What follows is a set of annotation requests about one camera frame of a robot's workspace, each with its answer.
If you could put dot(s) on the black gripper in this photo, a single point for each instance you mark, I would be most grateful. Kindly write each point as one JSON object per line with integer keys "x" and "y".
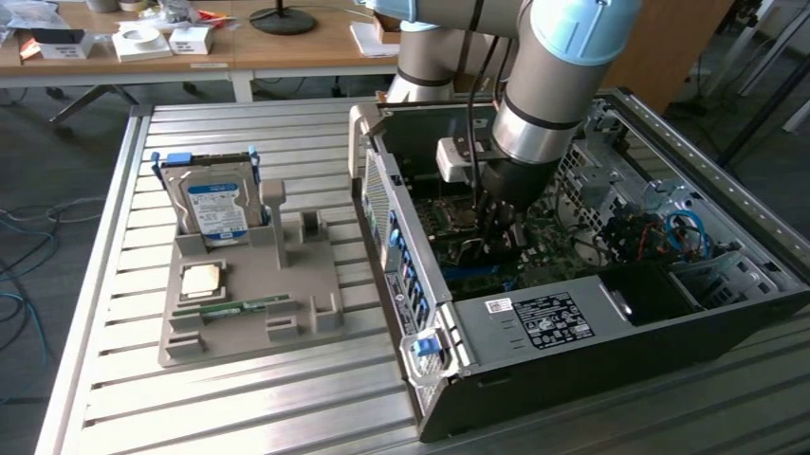
{"x": 515, "y": 185}

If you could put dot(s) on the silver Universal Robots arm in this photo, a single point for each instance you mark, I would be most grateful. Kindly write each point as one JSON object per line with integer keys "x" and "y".
{"x": 550, "y": 95}

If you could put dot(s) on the metal CPU socket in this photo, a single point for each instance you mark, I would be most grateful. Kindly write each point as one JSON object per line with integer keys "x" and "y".
{"x": 457, "y": 215}

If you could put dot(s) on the green motherboard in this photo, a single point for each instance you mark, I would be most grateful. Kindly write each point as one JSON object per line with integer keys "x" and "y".
{"x": 557, "y": 237}

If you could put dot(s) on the grey power supply unit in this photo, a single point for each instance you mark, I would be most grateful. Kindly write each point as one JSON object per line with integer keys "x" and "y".
{"x": 494, "y": 332}

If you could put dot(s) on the blue case release latch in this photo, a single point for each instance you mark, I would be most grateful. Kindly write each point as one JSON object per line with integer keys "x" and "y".
{"x": 425, "y": 346}

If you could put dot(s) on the white booklet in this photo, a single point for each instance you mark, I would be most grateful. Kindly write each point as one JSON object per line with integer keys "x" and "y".
{"x": 370, "y": 45}

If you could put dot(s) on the brown cardboard box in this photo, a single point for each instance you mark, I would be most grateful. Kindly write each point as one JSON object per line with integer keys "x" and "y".
{"x": 386, "y": 28}

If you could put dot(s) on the metal disk bay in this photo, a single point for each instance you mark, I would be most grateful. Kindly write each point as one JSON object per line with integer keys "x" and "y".
{"x": 727, "y": 279}

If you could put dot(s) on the black open PC case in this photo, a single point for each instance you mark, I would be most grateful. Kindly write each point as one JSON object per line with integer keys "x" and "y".
{"x": 570, "y": 379}

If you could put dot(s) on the grey printed parts rack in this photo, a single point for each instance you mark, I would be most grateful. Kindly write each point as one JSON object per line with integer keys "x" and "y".
{"x": 252, "y": 284}

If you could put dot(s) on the wooden desk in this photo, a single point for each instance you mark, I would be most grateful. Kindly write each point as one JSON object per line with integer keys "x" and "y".
{"x": 284, "y": 47}

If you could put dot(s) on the hard disk in blue caddy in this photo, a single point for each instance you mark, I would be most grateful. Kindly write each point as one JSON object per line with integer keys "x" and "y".
{"x": 215, "y": 208}

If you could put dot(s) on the green loose RAM stick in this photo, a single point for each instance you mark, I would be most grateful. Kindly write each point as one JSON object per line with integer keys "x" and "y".
{"x": 252, "y": 303}

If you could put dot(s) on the black round lamp base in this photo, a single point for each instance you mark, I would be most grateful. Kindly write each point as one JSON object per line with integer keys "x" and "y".
{"x": 283, "y": 21}

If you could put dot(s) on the CPU chip with metal lid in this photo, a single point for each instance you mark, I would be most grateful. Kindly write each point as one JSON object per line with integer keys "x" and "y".
{"x": 199, "y": 282}

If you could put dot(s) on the small white box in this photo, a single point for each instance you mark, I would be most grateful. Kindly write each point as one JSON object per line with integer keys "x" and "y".
{"x": 190, "y": 41}

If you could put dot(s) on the white box with tape roll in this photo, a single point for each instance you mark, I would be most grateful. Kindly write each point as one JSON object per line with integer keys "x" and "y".
{"x": 142, "y": 45}

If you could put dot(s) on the white box with black lid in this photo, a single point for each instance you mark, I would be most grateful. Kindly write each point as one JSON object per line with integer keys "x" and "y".
{"x": 63, "y": 45}

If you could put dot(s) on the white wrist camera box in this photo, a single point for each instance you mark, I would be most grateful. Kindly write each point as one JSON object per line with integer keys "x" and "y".
{"x": 455, "y": 161}

